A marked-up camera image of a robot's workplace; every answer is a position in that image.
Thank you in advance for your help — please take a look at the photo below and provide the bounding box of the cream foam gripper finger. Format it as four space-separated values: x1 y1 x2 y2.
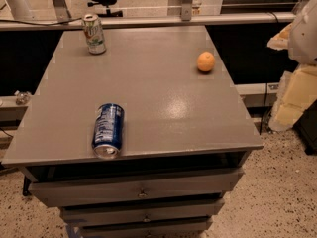
267 24 292 51
268 64 317 131

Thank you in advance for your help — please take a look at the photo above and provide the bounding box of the orange fruit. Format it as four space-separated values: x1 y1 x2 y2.
197 52 215 72

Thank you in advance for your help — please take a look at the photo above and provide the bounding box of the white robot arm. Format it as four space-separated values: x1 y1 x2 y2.
267 0 317 131

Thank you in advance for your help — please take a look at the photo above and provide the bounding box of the green 7up can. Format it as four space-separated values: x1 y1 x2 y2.
82 14 106 55

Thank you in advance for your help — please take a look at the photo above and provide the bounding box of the blue soda can lying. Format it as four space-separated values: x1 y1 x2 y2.
92 103 125 159

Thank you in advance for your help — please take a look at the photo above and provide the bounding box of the middle grey drawer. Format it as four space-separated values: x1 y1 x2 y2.
61 198 224 227

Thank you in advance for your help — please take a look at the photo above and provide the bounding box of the grey drawer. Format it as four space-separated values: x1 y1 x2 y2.
29 168 244 207
80 217 211 238
61 198 224 227

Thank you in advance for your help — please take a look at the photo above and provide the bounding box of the grey drawer cabinet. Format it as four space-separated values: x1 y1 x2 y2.
1 25 264 238

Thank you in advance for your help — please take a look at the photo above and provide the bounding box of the bottom grey drawer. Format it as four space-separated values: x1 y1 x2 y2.
80 217 211 238

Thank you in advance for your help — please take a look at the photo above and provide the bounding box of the white pipe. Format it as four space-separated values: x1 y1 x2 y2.
5 0 34 20

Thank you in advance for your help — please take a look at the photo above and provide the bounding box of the small clear glass object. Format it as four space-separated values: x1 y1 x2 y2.
14 90 32 105

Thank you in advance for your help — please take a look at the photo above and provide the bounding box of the top grey drawer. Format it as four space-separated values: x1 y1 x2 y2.
29 168 244 207

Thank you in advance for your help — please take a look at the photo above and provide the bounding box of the grey metal rail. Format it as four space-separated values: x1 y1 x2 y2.
0 12 295 31

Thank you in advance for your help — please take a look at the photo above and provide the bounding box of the black cable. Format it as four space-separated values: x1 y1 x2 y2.
0 16 83 26

